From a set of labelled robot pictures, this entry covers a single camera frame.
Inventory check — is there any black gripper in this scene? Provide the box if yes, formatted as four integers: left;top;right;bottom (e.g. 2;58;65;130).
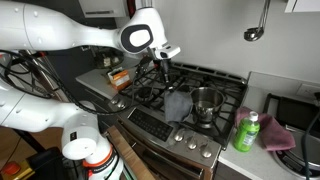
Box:
138;56;171;89

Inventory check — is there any dark grey towel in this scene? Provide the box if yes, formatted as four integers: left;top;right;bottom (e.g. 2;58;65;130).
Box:
164;91;193;122

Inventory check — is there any stainless steel pot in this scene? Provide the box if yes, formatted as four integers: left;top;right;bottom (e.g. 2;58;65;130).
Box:
191;87;226;124

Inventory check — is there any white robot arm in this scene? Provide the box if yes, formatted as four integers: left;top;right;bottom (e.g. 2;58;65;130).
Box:
0;1;180;180

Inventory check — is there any stainless steel gas stove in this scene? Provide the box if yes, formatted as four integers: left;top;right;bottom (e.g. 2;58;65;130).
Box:
109;63;247;180

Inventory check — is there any orange box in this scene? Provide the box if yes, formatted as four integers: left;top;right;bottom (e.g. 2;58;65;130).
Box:
107;67;131;90

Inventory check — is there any hanging metal ladle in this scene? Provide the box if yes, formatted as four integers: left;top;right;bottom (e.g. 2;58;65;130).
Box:
243;0;272;43

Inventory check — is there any wooden board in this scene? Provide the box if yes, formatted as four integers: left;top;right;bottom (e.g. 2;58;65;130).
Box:
107;126;155;180

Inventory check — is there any green dish soap bottle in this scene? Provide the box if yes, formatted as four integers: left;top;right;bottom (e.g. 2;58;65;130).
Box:
233;111;260;152

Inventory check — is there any pink cloth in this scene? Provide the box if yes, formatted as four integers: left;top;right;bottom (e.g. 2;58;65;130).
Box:
234;105;297;152

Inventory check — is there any black portable cooktop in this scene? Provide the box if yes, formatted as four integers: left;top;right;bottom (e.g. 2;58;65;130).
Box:
263;93;318;130

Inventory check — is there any red emergency stop button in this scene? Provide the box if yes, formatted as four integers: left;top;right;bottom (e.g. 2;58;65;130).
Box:
1;161;21;175

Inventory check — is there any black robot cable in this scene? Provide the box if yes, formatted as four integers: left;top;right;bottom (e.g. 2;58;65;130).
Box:
0;49;158;116

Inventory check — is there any white wall outlet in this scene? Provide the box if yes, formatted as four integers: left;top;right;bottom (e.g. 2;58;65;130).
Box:
296;84;320;98

